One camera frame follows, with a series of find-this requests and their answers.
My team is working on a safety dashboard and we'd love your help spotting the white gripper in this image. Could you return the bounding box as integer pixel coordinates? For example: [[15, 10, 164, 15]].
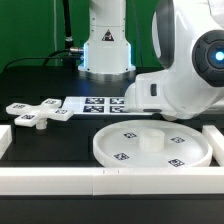
[[125, 71, 174, 114]]

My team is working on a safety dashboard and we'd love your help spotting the white round table top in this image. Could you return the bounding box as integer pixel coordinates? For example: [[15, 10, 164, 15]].
[[93, 120, 212, 168]]

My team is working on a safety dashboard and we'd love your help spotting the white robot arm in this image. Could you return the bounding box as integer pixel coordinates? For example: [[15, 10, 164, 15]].
[[78, 0, 224, 119]]

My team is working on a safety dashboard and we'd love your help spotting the white marker sheet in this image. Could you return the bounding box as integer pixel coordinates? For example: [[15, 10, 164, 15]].
[[62, 96, 143, 115]]

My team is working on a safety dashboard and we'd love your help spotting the white right fence block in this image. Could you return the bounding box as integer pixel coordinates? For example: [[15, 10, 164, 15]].
[[202, 125, 224, 167]]

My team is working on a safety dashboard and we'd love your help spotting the white fence block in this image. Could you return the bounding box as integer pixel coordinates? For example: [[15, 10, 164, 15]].
[[0, 125, 12, 159], [202, 125, 224, 167]]

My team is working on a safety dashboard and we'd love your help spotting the white cross-shaped table base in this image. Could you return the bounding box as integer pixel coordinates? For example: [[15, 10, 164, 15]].
[[6, 98, 74, 130]]

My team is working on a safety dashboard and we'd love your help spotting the white left fence block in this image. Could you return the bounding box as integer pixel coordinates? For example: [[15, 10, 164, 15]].
[[0, 125, 12, 159]]

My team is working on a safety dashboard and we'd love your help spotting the white front fence rail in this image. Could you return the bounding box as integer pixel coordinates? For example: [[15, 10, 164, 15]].
[[0, 167, 224, 196]]

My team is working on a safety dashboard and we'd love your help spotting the black cable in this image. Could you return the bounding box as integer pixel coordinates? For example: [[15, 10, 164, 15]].
[[2, 46, 85, 72]]

